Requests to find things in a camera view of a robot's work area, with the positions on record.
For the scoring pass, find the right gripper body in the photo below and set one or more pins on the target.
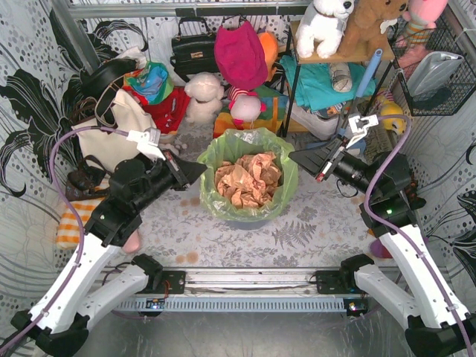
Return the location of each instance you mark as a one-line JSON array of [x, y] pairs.
[[328, 162]]

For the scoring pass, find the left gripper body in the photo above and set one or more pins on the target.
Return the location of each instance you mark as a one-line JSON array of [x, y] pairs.
[[171, 169]]

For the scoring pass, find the green plastic trash bag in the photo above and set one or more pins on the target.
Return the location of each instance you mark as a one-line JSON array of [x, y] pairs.
[[232, 145]]

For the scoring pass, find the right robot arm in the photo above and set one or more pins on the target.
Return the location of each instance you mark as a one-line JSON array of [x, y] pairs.
[[409, 241]]

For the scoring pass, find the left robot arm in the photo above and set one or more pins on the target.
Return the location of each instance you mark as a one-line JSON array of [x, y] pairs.
[[96, 238]]

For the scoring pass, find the rainbow striped bag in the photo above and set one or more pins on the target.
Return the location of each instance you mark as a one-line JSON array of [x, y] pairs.
[[270, 119]]

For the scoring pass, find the blue-grey trash bin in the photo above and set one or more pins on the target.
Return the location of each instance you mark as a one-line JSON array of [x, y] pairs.
[[247, 223]]

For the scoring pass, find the dark brown leather bag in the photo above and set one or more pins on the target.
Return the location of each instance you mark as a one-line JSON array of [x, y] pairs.
[[84, 182]]

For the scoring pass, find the red folded cloth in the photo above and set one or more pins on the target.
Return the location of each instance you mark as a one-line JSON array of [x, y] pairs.
[[168, 114]]

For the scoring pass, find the crumpled brown paper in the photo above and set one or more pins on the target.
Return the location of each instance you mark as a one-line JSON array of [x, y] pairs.
[[250, 182]]

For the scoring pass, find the yellow plush toy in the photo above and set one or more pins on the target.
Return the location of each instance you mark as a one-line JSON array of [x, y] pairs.
[[386, 106]]

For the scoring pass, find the teal folded towel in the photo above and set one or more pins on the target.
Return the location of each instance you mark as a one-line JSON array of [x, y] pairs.
[[314, 87]]

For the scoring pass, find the pink cylinder object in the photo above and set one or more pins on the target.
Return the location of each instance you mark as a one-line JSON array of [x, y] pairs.
[[133, 243]]

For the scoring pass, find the white fluffy plush toy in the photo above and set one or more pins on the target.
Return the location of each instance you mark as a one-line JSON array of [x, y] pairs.
[[205, 92]]

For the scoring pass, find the white pink-eared plush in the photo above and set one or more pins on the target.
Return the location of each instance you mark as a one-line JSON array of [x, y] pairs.
[[245, 106]]

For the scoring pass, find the patterned rolled cloth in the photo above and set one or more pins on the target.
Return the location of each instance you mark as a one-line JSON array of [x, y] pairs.
[[340, 77]]

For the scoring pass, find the colourful scarf bundle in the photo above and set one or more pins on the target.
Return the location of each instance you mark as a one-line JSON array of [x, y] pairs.
[[150, 85]]

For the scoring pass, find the blue floor squeegee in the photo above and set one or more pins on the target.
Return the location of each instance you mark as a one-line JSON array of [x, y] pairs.
[[367, 77]]

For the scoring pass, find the wooden metal shelf rack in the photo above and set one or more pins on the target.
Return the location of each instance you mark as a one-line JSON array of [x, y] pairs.
[[360, 55]]

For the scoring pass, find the orange checkered cloth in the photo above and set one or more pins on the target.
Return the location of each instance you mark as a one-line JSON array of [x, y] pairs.
[[68, 229]]

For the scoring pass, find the black leather handbag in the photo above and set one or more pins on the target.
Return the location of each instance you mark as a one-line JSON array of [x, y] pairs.
[[193, 54]]

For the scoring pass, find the orange plush toy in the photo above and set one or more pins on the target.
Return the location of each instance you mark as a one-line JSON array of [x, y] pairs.
[[270, 49]]

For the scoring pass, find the magenta felt hat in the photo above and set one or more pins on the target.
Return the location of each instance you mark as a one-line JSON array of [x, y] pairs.
[[240, 57]]

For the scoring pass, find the silver foil pouch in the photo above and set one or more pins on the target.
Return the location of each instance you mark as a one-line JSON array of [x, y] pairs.
[[433, 72]]

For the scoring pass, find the brown teddy bear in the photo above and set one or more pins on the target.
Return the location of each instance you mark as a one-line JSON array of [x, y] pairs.
[[369, 23]]

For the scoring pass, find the white grey plush dog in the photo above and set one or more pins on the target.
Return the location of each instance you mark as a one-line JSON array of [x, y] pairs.
[[322, 27]]

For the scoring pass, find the pink plush toy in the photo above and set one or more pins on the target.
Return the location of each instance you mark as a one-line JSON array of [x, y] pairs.
[[421, 18]]

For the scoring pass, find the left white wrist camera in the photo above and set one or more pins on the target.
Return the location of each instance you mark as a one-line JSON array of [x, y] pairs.
[[147, 143]]

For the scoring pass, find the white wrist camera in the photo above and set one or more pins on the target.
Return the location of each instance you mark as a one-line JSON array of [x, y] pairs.
[[147, 143], [358, 128]]

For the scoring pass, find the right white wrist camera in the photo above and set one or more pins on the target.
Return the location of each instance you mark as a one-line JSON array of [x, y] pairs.
[[358, 128]]

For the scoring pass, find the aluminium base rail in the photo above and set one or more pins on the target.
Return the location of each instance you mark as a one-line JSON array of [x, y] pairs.
[[152, 289]]

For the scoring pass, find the black wire basket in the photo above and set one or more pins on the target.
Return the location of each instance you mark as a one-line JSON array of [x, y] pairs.
[[449, 98]]

